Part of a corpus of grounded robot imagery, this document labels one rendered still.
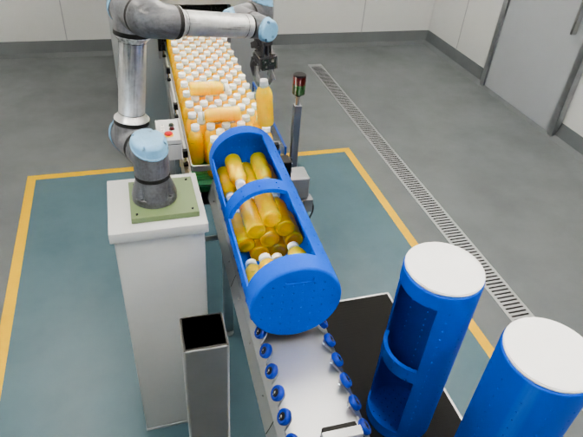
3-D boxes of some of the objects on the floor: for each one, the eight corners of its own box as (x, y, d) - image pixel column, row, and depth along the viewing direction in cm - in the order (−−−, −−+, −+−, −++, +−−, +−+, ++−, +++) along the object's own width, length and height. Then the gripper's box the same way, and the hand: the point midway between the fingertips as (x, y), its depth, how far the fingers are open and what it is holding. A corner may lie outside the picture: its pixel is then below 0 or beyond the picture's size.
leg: (224, 337, 284) (222, 248, 246) (222, 329, 289) (220, 240, 251) (234, 335, 286) (234, 247, 248) (232, 327, 290) (232, 239, 252)
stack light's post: (282, 269, 330) (294, 106, 263) (280, 264, 333) (292, 102, 266) (288, 268, 331) (302, 106, 264) (286, 264, 334) (300, 102, 267)
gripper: (252, 43, 190) (255, 95, 205) (282, 38, 193) (283, 90, 208) (245, 34, 196) (248, 85, 211) (274, 29, 199) (275, 80, 214)
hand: (263, 81), depth 211 cm, fingers closed on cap, 4 cm apart
